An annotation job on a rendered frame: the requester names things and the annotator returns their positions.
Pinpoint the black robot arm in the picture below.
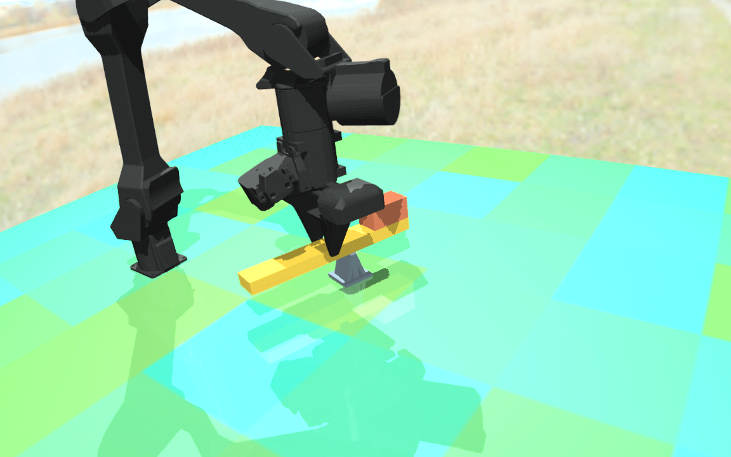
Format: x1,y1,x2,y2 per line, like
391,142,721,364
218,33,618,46
76,0,400,279

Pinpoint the yellow bar with orange block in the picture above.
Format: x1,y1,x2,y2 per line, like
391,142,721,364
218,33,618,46
238,191,409,296

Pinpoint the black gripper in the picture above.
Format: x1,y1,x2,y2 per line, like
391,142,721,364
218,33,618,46
276,123,385,257

